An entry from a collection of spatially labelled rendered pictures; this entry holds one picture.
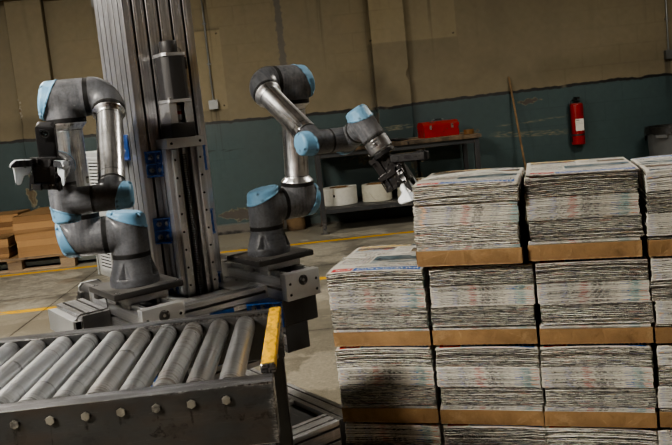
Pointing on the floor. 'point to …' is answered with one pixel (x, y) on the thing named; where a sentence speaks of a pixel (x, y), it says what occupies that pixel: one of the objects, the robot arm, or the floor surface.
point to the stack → (370, 391)
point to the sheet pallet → (29, 240)
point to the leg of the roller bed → (283, 404)
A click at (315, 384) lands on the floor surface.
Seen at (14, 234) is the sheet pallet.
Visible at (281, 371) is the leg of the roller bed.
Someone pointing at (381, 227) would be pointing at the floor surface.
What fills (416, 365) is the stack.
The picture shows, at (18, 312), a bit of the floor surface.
